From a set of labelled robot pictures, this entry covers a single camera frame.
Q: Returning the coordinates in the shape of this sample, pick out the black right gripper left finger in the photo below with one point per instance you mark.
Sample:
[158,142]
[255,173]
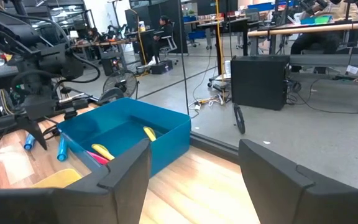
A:
[120,186]

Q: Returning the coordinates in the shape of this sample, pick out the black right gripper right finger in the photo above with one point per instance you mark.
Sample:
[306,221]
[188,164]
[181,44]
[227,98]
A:
[284,193]

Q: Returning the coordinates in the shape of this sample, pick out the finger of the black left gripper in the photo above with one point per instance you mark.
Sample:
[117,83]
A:
[33,126]

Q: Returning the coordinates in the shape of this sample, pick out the pink highlighter marker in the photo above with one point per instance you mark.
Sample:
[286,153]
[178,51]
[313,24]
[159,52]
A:
[98,158]

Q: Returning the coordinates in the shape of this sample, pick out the yellow highlighter marker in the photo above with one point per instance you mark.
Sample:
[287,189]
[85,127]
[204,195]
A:
[150,133]
[102,151]

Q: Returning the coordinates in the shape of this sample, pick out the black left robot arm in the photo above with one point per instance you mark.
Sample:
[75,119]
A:
[26,34]

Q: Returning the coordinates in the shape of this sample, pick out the blue highlighter marker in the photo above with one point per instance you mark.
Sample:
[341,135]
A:
[29,142]
[62,151]

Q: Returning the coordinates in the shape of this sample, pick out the yellow translucent bin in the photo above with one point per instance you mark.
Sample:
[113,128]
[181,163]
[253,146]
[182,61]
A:
[57,179]

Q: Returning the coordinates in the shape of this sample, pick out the blue plastic bin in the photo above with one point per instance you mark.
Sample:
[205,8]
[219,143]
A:
[166,143]

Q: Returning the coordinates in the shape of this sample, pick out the black floor fan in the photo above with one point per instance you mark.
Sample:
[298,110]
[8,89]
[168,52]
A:
[120,84]

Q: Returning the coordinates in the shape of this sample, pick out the person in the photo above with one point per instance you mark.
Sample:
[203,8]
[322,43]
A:
[162,34]
[93,34]
[315,43]

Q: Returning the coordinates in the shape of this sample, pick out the black computer tower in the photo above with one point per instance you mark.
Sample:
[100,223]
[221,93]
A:
[259,84]

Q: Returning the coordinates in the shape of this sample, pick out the white wipes canister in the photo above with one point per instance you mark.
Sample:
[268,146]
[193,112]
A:
[227,68]

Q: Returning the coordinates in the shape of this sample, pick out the grey office chair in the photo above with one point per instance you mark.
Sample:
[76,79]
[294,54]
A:
[171,43]

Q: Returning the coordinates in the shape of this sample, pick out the wooden workbench grey legs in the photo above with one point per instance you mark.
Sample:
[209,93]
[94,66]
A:
[306,29]

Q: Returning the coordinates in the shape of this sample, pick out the small teal bin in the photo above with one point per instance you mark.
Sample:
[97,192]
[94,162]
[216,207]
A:
[308,20]

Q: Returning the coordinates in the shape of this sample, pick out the small green bin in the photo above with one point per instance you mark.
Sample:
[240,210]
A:
[323,19]

